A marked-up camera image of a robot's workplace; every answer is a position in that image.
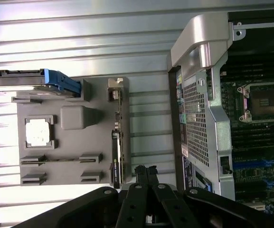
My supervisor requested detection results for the grey plastic parts rack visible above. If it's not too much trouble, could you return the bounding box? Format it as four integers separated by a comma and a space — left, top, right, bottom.
11, 76, 131, 191

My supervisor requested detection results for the blue expansion slot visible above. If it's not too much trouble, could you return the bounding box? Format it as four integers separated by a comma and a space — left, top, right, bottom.
233, 160, 274, 168

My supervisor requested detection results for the black and silver PC case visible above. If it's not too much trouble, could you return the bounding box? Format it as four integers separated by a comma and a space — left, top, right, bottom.
166, 11, 274, 211

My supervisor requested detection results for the green motherboard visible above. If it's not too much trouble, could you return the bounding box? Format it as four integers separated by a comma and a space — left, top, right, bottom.
219, 54, 274, 211

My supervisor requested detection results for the silver CPU chip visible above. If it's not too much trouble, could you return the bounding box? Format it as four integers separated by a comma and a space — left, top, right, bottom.
25, 118, 52, 143

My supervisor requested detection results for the CPU socket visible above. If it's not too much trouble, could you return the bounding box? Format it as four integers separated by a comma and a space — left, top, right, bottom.
236, 81, 274, 124

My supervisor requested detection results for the hard disk in blue caddy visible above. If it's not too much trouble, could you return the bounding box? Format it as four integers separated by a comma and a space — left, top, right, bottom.
0, 67, 82, 98

